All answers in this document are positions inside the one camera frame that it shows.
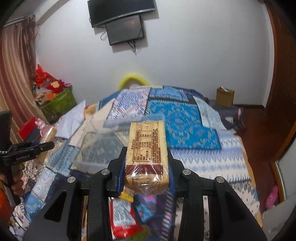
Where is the tan cracker block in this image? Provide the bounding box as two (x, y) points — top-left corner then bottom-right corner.
(125, 120), (170, 196)

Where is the pink plush toy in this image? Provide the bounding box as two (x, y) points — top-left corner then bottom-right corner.
(35, 118), (51, 137)

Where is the blue patchwork bed quilt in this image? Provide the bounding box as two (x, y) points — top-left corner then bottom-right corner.
(12, 86), (266, 240)

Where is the dark wall monitor panel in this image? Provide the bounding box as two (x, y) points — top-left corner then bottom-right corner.
(106, 15), (144, 46)

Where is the brown wooden door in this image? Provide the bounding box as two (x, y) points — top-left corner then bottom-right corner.
(240, 0), (296, 163)

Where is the black wall television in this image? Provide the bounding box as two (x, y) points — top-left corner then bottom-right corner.
(87, 0), (156, 28)

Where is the yellow noodle snack packet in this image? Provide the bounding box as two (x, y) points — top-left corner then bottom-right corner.
(119, 187), (134, 203)

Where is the left hand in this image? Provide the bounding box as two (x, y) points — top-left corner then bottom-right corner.
(11, 163), (25, 196)

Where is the green storage crate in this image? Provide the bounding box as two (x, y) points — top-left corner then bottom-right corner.
(40, 87), (77, 124)

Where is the brown cardboard box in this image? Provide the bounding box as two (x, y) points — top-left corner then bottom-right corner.
(215, 86), (235, 108)

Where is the white pillow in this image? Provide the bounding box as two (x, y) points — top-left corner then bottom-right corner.
(56, 100), (86, 139)

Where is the striped pink curtain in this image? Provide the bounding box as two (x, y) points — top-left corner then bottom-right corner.
(1, 16), (45, 144)

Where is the large red snack bag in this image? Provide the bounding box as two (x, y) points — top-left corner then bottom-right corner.
(109, 198), (144, 240)

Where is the clear plastic storage bin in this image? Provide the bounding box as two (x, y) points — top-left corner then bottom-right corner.
(70, 114), (165, 174)

